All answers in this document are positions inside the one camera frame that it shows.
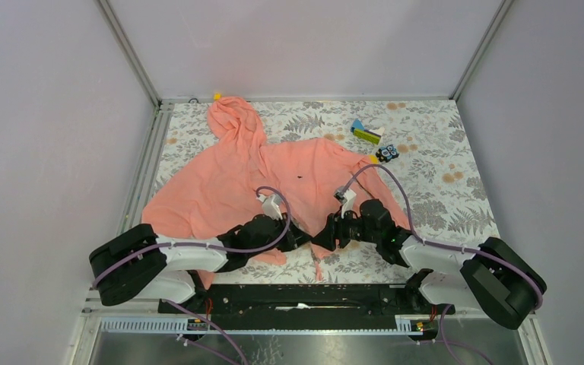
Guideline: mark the white slotted cable duct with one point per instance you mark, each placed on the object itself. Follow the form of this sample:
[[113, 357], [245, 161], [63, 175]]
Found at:
[[174, 325]]

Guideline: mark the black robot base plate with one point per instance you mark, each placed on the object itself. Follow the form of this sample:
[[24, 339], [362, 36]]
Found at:
[[258, 303]]

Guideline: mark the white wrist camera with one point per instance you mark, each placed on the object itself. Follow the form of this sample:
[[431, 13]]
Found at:
[[271, 206], [346, 198]]

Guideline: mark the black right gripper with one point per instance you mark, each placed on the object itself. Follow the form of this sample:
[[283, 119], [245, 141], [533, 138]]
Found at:
[[335, 231]]

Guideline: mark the floral patterned table mat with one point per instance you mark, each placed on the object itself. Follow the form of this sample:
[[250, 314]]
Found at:
[[434, 178]]

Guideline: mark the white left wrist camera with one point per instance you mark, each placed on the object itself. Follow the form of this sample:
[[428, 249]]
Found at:
[[271, 206]]

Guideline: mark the blue green white box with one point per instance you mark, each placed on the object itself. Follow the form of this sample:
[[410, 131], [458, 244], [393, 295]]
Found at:
[[373, 136]]

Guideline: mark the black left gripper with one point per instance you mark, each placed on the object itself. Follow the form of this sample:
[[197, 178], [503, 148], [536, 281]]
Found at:
[[293, 239]]

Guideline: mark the black blue patterned toy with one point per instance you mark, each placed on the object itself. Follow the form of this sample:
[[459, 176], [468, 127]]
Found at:
[[386, 153]]

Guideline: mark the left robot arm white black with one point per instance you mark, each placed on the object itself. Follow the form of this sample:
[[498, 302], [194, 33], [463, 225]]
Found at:
[[140, 263]]

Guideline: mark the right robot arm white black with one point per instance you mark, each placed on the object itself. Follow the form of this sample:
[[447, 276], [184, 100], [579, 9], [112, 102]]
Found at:
[[491, 278]]

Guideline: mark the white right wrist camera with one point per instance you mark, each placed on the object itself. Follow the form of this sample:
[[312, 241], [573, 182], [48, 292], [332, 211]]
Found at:
[[346, 198]]

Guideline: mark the salmon pink hooded jacket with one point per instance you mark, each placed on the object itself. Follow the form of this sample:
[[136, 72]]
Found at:
[[216, 190]]

